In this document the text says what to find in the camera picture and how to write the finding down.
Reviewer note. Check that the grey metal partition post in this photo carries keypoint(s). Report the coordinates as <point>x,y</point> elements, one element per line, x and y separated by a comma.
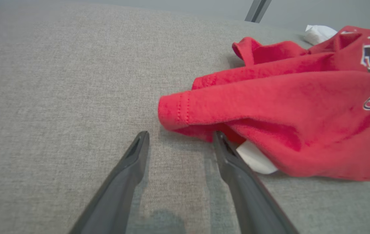
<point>256,11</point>

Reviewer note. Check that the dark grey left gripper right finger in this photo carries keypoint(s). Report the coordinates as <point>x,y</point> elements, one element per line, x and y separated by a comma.
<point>253,208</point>

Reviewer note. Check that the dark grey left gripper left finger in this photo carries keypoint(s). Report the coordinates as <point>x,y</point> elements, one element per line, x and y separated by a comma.
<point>116,201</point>

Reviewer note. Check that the red and white jersey shirt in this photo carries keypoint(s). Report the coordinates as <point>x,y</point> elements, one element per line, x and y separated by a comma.
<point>302,97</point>

